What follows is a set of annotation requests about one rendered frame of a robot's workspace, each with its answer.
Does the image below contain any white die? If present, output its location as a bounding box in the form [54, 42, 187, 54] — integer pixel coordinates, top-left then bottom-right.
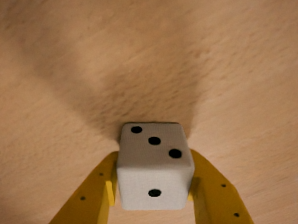
[116, 123, 195, 210]

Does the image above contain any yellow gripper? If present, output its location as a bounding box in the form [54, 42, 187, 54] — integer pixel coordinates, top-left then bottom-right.
[48, 148, 254, 224]

